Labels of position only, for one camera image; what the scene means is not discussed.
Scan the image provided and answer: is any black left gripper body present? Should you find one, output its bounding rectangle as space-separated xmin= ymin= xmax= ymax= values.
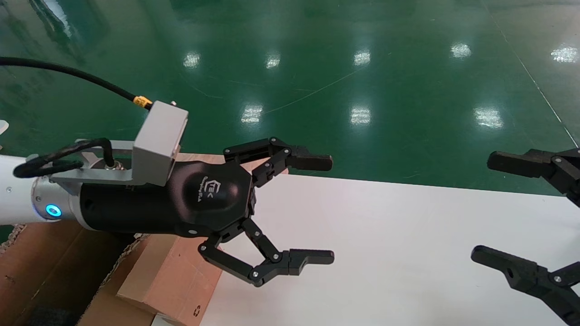
xmin=79 ymin=161 xmax=257 ymax=238

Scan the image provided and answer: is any black braided cable loop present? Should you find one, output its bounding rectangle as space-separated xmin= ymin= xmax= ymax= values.
xmin=14 ymin=138 xmax=115 ymax=178

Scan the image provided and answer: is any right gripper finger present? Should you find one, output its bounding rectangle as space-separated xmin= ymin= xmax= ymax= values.
xmin=488 ymin=149 xmax=580 ymax=206
xmin=471 ymin=244 xmax=580 ymax=326

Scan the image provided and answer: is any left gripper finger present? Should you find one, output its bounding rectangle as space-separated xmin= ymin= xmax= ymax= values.
xmin=198 ymin=217 xmax=335 ymax=288
xmin=223 ymin=137 xmax=334 ymax=187

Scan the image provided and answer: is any large open cardboard box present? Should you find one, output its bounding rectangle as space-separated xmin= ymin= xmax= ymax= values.
xmin=0 ymin=222 xmax=155 ymax=326

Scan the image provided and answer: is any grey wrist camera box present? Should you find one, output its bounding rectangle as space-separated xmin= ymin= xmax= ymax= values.
xmin=131 ymin=101 xmax=189 ymax=187

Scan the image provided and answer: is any black cable with yellow tag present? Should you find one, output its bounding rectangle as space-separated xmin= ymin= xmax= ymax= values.
xmin=0 ymin=57 xmax=154 ymax=110

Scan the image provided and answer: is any silver camera mount bracket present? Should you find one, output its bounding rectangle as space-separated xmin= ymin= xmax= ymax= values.
xmin=26 ymin=139 xmax=136 ymax=185

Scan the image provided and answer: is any wooden pallet board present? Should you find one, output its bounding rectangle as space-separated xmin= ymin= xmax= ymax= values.
xmin=176 ymin=153 xmax=289 ymax=175

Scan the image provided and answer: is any small cardboard box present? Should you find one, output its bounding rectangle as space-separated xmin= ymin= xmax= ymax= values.
xmin=116 ymin=233 xmax=223 ymax=326

